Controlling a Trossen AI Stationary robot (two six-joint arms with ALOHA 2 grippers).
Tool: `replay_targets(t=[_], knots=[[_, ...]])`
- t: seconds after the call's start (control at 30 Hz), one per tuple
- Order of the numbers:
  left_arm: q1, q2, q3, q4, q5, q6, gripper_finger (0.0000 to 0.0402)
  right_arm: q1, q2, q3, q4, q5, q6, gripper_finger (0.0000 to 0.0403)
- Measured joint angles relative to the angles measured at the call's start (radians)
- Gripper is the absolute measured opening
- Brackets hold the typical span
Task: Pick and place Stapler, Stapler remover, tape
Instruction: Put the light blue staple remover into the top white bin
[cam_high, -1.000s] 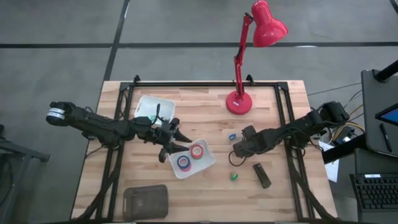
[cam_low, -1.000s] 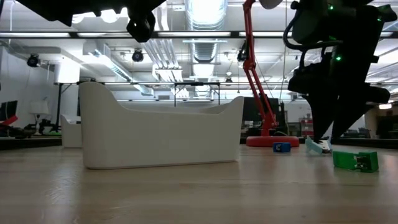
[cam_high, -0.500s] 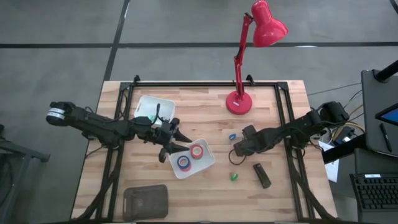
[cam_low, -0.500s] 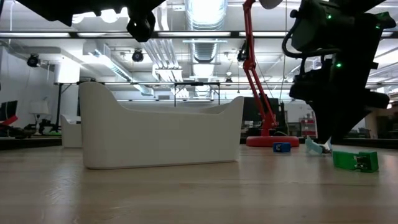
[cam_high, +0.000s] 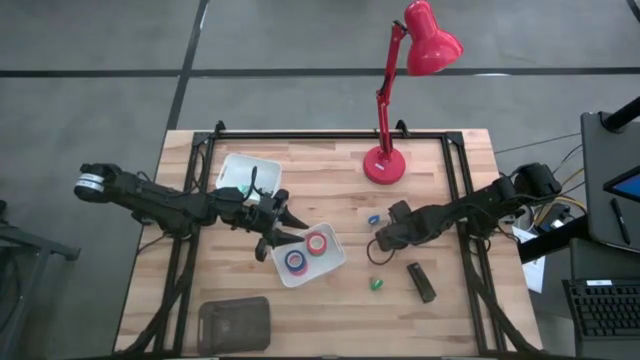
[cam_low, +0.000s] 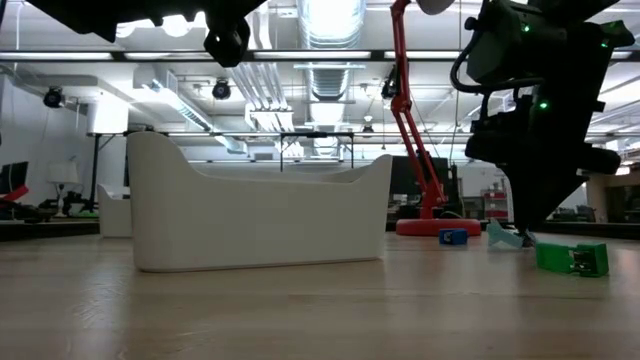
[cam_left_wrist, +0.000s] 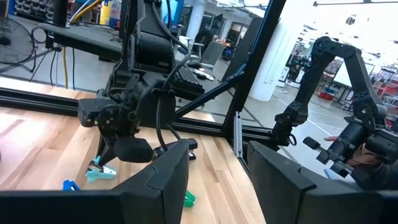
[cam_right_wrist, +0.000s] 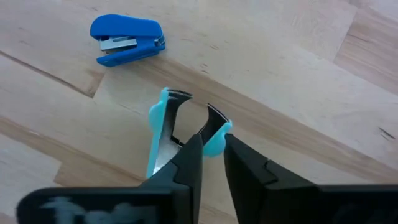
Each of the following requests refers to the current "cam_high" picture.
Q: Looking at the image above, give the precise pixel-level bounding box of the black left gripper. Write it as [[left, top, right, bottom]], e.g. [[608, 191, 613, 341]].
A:
[[239, 188, 310, 262]]

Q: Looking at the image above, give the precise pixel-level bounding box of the red tape roll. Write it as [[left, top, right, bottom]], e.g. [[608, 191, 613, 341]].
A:
[[305, 232, 329, 256]]

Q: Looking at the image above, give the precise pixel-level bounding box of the blue tape roll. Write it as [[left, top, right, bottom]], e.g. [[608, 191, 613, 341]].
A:
[[284, 249, 307, 271]]

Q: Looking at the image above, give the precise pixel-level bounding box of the black stapler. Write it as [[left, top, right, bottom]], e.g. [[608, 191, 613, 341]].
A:
[[406, 262, 438, 304]]

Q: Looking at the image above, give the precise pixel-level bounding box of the white plastic bin with tapes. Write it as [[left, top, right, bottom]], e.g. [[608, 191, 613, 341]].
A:
[[271, 222, 347, 289]]

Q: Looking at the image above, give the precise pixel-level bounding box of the red desk lamp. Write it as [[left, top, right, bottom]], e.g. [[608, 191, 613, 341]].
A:
[[362, 0, 465, 186]]

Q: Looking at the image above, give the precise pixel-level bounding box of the dark grey plastic bin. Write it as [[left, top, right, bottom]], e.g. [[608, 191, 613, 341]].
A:
[[197, 296, 272, 357]]

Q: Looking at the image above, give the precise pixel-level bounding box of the white paper sheet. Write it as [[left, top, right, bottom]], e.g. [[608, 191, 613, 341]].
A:
[[512, 224, 546, 294]]

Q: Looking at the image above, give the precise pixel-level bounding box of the grey side desk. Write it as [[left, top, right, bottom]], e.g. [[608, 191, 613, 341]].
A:
[[517, 97, 640, 266]]

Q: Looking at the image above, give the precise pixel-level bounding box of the black pen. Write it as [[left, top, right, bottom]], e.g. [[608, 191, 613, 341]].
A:
[[609, 198, 632, 246]]

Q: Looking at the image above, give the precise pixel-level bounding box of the black keyboard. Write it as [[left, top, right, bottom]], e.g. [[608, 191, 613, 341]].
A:
[[562, 278, 640, 341]]

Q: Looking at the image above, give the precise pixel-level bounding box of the tablet screen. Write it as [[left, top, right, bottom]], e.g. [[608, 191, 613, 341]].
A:
[[603, 167, 640, 204]]

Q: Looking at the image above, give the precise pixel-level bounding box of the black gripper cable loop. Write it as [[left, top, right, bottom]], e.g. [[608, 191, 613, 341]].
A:
[[366, 238, 396, 266]]

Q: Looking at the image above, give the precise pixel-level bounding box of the black metal table frame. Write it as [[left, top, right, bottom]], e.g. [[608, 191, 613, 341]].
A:
[[113, 119, 544, 359]]

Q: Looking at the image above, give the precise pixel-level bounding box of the yellow cable bundle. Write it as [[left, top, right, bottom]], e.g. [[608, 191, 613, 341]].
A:
[[532, 167, 587, 226]]

